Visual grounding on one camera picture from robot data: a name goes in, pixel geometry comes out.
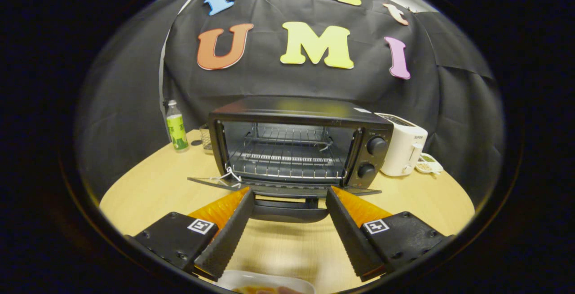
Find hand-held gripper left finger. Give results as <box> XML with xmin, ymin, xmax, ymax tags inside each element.
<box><xmin>127</xmin><ymin>187</ymin><xmax>256</xmax><ymax>281</ymax></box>

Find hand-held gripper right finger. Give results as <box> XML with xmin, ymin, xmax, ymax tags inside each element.
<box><xmin>325</xmin><ymin>186</ymin><xmax>454</xmax><ymax>282</ymax></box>

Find golden pastry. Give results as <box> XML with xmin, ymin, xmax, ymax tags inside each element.
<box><xmin>231</xmin><ymin>286</ymin><xmax>306</xmax><ymax>294</ymax></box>

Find black toaster oven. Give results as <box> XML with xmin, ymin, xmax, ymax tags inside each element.
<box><xmin>188</xmin><ymin>97</ymin><xmax>394</xmax><ymax>224</ymax></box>

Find white pop-up toaster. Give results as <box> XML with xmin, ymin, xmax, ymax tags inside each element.
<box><xmin>375</xmin><ymin>113</ymin><xmax>429</xmax><ymax>177</ymax></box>

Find white plate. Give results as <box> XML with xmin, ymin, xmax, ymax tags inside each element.
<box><xmin>216</xmin><ymin>270</ymin><xmax>316</xmax><ymax>294</ymax></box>

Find clear glass cup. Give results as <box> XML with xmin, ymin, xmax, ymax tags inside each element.
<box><xmin>199</xmin><ymin>123</ymin><xmax>213</xmax><ymax>154</ymax></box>

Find small divided snack dish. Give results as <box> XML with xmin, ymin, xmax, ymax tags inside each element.
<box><xmin>416</xmin><ymin>153</ymin><xmax>444</xmax><ymax>176</ymax></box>

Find green label plastic bottle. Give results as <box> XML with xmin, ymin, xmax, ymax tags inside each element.
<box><xmin>166</xmin><ymin>100</ymin><xmax>190</xmax><ymax>153</ymax></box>

